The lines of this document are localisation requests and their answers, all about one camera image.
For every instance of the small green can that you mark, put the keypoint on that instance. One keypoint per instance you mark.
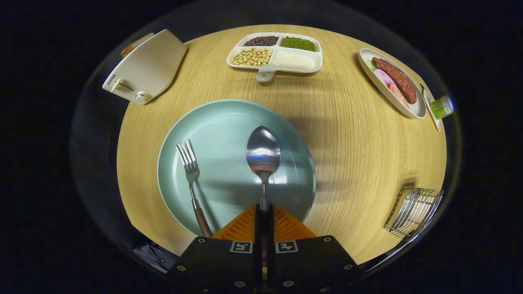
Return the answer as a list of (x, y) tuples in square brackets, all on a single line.
[(441, 107)]

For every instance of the pile of green beans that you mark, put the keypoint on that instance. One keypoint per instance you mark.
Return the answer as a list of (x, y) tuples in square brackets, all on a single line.
[(297, 43)]

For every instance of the brown meat steak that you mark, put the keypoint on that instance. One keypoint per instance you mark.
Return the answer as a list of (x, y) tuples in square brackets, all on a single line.
[(398, 79)]

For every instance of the white toaster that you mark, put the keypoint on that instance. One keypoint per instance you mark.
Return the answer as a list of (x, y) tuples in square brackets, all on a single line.
[(147, 65)]

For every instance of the green lettuce leaf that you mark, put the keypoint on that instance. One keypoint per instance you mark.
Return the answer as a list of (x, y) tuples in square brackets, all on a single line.
[(371, 64)]

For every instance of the cream oval plate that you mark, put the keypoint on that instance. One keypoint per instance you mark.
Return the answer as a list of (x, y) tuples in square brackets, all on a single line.
[(417, 109)]

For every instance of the silver spoon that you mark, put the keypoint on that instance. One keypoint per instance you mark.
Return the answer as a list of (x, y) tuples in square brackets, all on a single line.
[(263, 151)]

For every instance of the dark grey object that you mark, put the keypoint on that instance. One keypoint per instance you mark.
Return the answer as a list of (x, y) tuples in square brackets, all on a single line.
[(153, 255)]

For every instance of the pile of white rice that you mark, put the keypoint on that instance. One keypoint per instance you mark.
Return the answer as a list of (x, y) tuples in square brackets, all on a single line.
[(293, 60)]

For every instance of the pink ham slices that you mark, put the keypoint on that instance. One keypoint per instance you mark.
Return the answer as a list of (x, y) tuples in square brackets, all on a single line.
[(384, 76)]

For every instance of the small white saucer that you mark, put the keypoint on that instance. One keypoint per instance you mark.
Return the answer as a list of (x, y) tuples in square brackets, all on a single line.
[(434, 120)]

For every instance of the white divided dish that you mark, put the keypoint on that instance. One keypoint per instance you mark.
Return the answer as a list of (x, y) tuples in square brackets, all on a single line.
[(264, 75)]

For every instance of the pile of soybeans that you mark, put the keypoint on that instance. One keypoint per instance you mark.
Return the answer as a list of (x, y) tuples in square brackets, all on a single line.
[(251, 56)]

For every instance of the brown bread toast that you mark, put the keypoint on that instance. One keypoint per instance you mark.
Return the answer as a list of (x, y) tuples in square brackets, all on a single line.
[(128, 48)]

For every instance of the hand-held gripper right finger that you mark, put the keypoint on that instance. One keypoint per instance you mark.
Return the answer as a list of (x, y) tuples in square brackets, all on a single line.
[(270, 228)]

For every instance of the pale green round plate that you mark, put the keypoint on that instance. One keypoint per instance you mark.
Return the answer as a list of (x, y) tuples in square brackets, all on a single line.
[(229, 122)]

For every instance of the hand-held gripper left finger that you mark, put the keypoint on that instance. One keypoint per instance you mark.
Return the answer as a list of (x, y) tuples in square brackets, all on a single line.
[(258, 228)]

